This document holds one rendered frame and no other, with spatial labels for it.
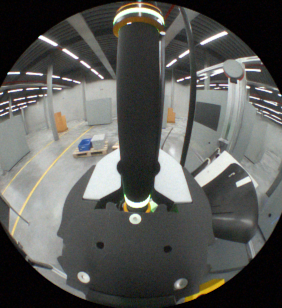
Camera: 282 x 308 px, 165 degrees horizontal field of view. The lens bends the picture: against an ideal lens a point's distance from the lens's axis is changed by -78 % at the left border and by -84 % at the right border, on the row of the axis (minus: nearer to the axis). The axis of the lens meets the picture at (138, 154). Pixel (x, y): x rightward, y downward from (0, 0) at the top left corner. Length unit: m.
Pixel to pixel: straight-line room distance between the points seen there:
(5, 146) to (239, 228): 6.39
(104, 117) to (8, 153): 6.67
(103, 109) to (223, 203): 7.39
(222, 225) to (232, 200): 0.05
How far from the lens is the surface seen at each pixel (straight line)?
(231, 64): 0.83
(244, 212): 0.17
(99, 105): 7.46
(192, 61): 0.16
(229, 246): 1.01
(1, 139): 6.23
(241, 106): 0.86
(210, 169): 0.54
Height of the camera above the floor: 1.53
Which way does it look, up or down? 30 degrees down
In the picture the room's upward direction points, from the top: 1 degrees clockwise
